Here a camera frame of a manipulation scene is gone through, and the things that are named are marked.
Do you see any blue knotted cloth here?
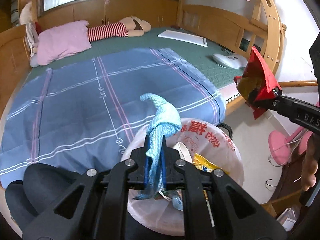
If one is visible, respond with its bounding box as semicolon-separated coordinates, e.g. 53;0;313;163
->
134;93;182;200

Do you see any yellow snack wrapper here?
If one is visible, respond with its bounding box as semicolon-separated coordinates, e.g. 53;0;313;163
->
193;153;229;174

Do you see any red wrapper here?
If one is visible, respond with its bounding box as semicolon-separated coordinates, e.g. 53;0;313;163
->
234;47;282;119

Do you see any white trash bin with bag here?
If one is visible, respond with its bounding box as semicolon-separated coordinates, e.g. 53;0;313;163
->
127;118;244;236

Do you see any person's right hand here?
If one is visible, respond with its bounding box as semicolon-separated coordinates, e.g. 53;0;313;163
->
301;134;318;191

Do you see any pink fan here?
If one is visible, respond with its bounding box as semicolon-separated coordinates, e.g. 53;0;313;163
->
268;127;312;167

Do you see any blue plaid bed sheet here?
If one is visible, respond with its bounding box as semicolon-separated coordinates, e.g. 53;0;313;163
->
1;48;226;187

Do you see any white oval device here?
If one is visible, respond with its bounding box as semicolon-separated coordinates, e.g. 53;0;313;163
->
213;53;248;69

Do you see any white flat board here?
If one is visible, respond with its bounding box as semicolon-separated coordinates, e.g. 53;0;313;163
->
158;30;208;48

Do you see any striped plush doll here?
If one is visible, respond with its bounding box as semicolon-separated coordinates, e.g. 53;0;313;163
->
87;16;151;42

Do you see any pink pillow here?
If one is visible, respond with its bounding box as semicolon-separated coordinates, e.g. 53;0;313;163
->
30;20;92;68

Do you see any white plush toy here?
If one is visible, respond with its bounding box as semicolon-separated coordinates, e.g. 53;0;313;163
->
19;1;39;57

